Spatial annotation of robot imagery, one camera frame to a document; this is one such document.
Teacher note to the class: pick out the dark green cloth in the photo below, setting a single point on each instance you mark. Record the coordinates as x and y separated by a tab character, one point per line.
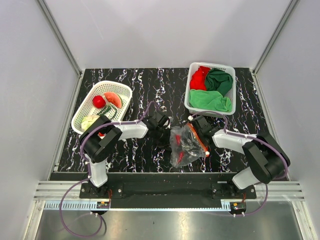
218	80

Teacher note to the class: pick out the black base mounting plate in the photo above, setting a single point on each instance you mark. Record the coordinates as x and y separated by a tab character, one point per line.
167	190

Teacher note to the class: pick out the white slotted cable duct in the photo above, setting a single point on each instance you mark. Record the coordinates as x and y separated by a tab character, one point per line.
82	205

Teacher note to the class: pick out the fake green leafy sprig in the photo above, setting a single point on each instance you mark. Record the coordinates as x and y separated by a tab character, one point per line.
109	111

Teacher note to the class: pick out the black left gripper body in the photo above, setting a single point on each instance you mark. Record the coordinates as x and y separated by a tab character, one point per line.
163	138

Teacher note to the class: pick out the aluminium frame post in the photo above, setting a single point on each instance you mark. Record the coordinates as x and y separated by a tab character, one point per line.
59	36
276	34

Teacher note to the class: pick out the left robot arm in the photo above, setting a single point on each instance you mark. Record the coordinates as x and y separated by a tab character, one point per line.
94	149

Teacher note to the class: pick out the right aluminium frame post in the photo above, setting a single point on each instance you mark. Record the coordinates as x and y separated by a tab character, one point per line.
276	34

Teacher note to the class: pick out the clear zip top bag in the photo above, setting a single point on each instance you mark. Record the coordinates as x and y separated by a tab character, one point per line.
191	144

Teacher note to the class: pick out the light green cloth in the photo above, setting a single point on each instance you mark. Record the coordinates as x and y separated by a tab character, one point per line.
209	100

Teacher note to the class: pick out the white oval perforated basket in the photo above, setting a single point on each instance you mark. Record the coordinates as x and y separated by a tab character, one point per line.
86	108

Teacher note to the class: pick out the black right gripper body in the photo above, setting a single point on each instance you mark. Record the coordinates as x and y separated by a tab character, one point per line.
200	134

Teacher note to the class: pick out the fake red chili pepper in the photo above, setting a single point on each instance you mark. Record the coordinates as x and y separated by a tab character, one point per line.
179	150

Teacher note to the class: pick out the fake watermelon slice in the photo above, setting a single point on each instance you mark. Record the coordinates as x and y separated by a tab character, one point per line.
114	99

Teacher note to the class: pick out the red cloth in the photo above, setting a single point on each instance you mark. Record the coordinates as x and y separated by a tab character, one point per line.
197	81

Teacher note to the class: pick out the white rectangular plastic basket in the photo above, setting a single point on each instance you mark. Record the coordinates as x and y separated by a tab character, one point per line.
231	94

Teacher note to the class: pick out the fake red strawberry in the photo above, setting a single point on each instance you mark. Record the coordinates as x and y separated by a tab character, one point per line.
98	102

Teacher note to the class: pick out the left aluminium frame post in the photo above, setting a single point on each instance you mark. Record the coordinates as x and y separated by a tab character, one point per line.
59	36

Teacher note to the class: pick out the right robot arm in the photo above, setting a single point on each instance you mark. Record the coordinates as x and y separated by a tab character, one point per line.
266	159

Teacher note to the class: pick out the fake white cauliflower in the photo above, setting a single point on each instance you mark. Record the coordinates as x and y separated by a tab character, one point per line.
87	121

